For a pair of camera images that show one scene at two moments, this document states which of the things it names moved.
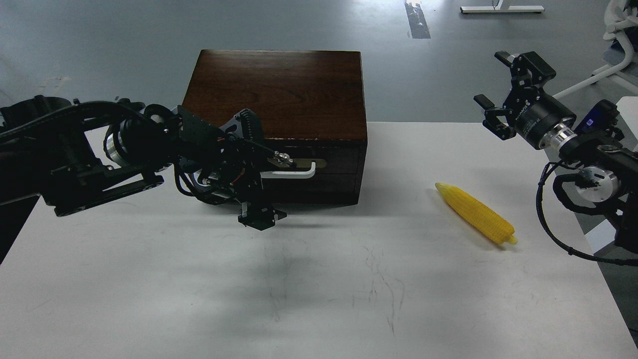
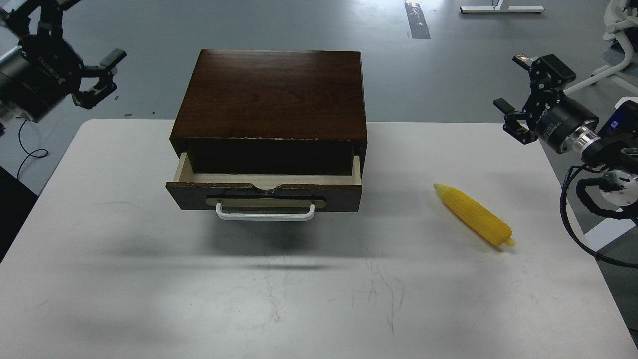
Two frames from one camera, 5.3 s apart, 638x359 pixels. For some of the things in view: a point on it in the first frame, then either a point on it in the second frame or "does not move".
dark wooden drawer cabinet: x=307 y=109 does not move
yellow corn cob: x=498 y=230 does not move
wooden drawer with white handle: x=316 y=160 → x=261 y=197
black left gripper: x=238 y=180 → x=44 y=69
